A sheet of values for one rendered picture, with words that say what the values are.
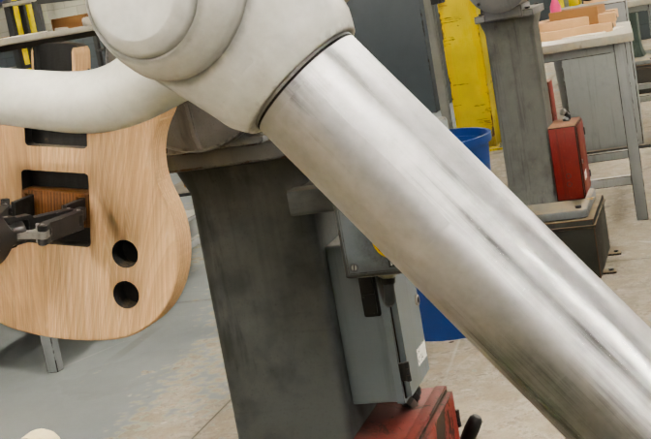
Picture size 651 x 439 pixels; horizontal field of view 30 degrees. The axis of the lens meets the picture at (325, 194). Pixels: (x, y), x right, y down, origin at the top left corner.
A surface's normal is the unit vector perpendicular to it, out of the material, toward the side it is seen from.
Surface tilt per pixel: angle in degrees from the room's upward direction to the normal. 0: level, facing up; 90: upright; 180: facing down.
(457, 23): 90
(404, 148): 67
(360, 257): 90
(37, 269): 89
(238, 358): 90
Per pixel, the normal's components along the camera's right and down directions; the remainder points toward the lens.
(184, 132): -0.28, 0.34
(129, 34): -0.44, 0.07
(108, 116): -0.22, 0.64
